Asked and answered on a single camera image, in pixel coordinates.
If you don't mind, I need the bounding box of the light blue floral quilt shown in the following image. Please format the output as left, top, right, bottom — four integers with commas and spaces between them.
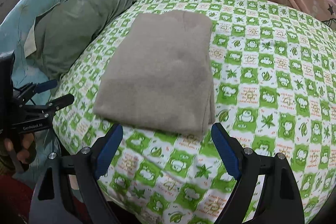
1, 0, 65, 188

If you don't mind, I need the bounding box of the beige knit sweater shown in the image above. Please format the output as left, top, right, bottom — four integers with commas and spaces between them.
93, 10, 215, 136

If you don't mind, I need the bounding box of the left hand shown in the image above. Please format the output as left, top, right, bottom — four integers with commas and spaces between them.
3, 133, 36, 164

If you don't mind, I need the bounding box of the green white patterned bedsheet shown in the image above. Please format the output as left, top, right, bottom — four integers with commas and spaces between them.
54, 0, 335, 223

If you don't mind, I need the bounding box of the green pillow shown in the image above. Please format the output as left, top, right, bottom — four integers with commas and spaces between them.
24, 0, 134, 80

